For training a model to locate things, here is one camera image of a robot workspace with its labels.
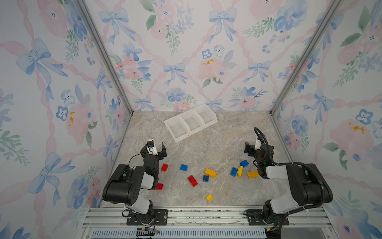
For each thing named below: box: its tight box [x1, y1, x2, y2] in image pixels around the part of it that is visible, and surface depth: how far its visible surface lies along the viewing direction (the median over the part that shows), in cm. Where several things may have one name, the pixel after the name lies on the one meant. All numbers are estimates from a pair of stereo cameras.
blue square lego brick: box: [229, 166, 238, 178], surface depth 90 cm
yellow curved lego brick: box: [237, 166, 244, 178], surface depth 89 cm
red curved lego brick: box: [187, 175, 198, 188], surface depth 87 cm
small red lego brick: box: [161, 163, 169, 172], surface depth 92 cm
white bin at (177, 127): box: [163, 115, 190, 143], surface depth 110 cm
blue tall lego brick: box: [239, 159, 250, 168], surface depth 93 cm
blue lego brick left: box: [180, 163, 189, 172], surface depth 95 cm
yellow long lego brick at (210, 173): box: [204, 168, 218, 178], surface depth 90 cm
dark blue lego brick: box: [202, 175, 209, 183], surface depth 87 cm
